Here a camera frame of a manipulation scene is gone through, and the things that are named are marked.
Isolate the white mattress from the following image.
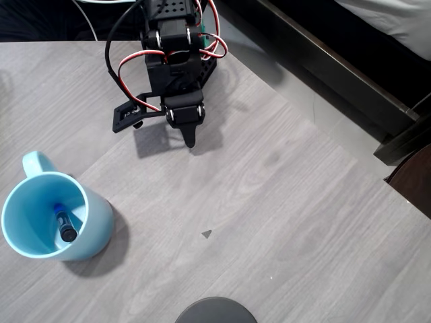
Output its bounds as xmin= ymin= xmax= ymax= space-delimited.
xmin=336 ymin=0 xmax=431 ymax=62

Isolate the red white servo cable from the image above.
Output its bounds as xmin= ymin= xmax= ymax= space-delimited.
xmin=199 ymin=32 xmax=228 ymax=62
xmin=195 ymin=0 xmax=220 ymax=38
xmin=118 ymin=49 xmax=169 ymax=112

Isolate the brown wooden furniture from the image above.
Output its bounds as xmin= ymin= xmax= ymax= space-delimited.
xmin=385 ymin=143 xmax=431 ymax=223

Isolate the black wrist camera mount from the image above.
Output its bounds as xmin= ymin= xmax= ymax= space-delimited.
xmin=112 ymin=92 xmax=163 ymax=135

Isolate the blue Crayola marker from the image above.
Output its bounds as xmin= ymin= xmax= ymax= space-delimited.
xmin=53 ymin=203 xmax=78 ymax=243

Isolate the black cable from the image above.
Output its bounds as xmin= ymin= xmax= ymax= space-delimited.
xmin=104 ymin=0 xmax=149 ymax=100

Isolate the thin white cable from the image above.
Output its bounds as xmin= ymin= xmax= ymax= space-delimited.
xmin=72 ymin=0 xmax=99 ymax=42

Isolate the dark wooden bed frame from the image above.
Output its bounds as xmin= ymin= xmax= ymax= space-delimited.
xmin=215 ymin=0 xmax=431 ymax=166

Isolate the round black object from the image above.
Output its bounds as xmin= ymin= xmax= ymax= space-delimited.
xmin=174 ymin=296 xmax=259 ymax=323

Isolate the light blue ceramic mug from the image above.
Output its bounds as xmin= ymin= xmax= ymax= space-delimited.
xmin=1 ymin=150 xmax=115 ymax=262

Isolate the green circuit board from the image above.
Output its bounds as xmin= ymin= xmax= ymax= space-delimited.
xmin=198 ymin=22 xmax=212 ymax=48

